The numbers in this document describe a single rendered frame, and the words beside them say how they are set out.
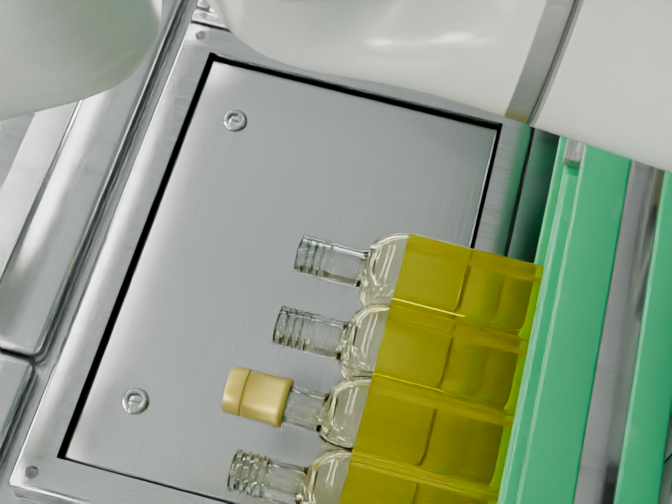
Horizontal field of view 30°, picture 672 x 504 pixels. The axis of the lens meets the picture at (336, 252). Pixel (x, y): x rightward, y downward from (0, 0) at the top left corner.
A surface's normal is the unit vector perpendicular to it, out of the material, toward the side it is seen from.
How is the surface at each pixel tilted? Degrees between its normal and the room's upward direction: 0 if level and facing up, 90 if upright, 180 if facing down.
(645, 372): 90
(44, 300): 90
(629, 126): 86
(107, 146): 90
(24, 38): 118
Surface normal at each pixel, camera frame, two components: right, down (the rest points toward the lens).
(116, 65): 0.67, 0.73
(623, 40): -0.15, 0.26
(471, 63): -0.35, 0.67
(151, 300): 0.06, -0.47
